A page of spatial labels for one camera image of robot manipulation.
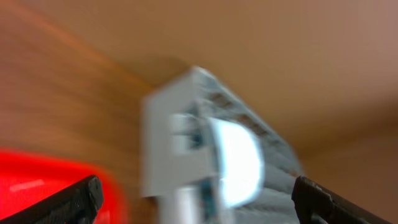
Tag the light blue bowl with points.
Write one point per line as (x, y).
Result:
(240, 160)

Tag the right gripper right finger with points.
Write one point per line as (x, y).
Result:
(315, 204)

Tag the red serving tray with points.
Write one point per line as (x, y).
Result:
(28, 178)

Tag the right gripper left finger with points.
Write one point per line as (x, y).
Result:
(78, 203)

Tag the grey dishwasher rack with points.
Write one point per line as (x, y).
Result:
(180, 162)

